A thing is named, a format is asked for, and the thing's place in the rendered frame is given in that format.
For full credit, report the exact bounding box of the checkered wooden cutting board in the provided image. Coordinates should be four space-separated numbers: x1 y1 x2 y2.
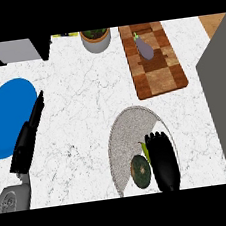
118 18 191 103

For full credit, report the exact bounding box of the purple eggplant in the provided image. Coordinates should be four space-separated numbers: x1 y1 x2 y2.
132 29 155 63

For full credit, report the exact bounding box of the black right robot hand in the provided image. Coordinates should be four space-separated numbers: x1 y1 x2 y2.
143 128 184 195

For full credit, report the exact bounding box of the yellow-green flat item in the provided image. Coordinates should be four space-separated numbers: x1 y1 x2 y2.
51 32 80 40

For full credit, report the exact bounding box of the grey pot with plant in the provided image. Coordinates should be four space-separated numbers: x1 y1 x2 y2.
79 28 114 56

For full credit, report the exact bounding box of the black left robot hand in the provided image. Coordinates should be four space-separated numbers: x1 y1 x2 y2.
0 90 55 177

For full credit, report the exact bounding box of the dark green round fruit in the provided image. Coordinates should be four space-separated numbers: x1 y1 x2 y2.
129 153 154 191

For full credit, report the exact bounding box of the large grey block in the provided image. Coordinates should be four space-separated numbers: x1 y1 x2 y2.
188 12 226 185

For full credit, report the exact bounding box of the blue oval placemat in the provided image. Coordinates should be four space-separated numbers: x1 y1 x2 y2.
0 75 46 160

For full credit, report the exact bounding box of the grey and black appliance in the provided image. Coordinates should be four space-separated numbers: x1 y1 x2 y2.
0 35 56 67

